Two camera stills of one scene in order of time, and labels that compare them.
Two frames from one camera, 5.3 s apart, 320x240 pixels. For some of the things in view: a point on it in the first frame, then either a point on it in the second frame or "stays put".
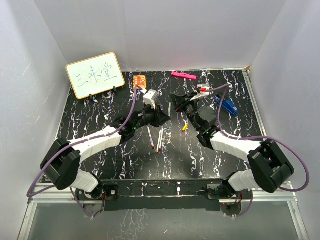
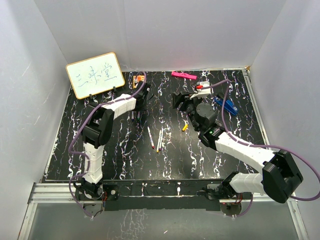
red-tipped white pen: [151, 139] stays put
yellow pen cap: [185, 127] stays put
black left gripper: [160, 117] -> [143, 108]
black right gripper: [177, 100] stays put
